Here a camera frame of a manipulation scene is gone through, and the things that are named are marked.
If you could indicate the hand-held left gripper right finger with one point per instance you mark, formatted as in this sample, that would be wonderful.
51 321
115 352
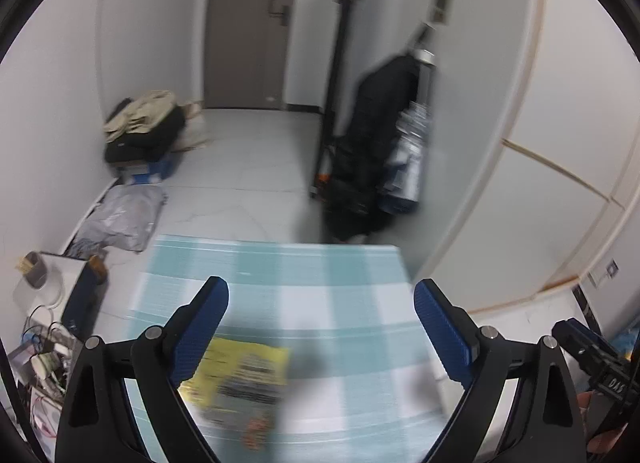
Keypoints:
442 333

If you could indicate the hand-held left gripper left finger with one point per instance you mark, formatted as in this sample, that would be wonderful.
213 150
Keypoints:
197 333

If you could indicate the yellow plastic food packet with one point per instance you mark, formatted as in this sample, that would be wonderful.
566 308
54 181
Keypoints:
240 368

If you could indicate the person's right hand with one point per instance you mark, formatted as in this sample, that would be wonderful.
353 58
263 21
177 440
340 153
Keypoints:
605 440

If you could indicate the teal checked tablecloth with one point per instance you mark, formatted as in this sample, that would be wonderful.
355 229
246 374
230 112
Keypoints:
325 303

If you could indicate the grey plastic bag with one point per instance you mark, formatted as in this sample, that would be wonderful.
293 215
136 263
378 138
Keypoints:
125 218

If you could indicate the white side table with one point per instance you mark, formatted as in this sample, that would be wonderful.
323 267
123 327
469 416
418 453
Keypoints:
70 273

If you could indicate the striped grey cloth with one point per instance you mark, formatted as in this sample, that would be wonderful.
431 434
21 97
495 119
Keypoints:
85 247

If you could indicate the white round object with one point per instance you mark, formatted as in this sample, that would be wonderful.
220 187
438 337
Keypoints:
40 300

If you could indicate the blue cardboard box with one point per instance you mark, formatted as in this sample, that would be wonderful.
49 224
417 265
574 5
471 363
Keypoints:
150 168

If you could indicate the silver folded umbrella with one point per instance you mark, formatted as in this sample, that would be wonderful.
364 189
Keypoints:
410 158

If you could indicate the black backpack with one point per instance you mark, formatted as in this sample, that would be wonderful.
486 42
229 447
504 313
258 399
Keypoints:
370 153

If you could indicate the black bag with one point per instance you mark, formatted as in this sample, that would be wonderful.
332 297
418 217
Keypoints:
150 140

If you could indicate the white cloth bag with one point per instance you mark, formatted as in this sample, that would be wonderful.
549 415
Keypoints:
192 130

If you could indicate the white cabinet with wood trim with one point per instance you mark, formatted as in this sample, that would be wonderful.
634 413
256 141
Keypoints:
550 143

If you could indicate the beige clothing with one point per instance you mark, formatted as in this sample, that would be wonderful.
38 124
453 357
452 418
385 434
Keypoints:
140 113

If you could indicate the grey-brown door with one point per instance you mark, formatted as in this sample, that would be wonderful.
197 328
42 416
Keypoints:
240 43

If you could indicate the wall socket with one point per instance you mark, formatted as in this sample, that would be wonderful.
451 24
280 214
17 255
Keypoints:
611 270

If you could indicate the black metal frame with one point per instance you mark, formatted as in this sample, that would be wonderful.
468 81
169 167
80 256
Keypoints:
340 68

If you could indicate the metal wall hook plate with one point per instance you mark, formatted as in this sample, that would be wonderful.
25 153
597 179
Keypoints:
441 9

